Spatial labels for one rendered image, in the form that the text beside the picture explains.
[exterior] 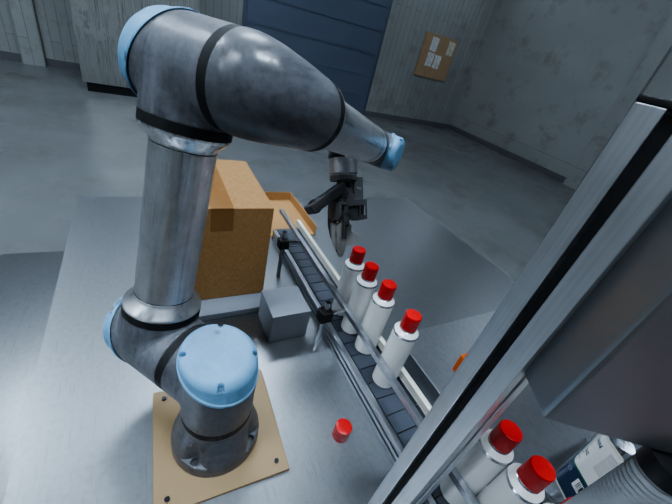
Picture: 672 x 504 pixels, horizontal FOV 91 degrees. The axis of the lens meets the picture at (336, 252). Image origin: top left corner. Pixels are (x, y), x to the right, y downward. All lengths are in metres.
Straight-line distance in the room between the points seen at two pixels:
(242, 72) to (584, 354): 0.38
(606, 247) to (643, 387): 0.10
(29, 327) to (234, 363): 0.56
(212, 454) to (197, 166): 0.45
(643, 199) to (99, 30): 6.41
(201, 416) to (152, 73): 0.45
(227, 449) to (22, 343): 0.51
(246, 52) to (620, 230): 0.35
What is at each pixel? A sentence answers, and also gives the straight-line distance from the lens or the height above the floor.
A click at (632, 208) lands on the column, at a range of 0.28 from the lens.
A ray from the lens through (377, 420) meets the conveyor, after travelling 0.77.
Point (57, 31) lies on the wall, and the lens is 7.97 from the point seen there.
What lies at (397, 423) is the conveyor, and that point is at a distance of 0.76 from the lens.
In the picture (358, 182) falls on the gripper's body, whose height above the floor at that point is 1.19.
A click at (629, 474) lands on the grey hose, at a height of 1.26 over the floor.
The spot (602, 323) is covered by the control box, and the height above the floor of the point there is 1.37.
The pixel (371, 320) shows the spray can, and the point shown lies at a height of 0.99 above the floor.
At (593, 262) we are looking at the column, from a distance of 0.29.
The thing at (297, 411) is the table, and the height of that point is 0.83.
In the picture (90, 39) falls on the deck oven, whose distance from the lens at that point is 6.50.
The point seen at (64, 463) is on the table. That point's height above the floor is 0.83.
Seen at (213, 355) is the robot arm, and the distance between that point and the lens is 0.54.
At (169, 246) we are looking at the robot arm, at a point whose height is 1.20.
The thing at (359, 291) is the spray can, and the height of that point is 1.02.
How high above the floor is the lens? 1.49
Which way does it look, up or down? 32 degrees down
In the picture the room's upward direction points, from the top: 15 degrees clockwise
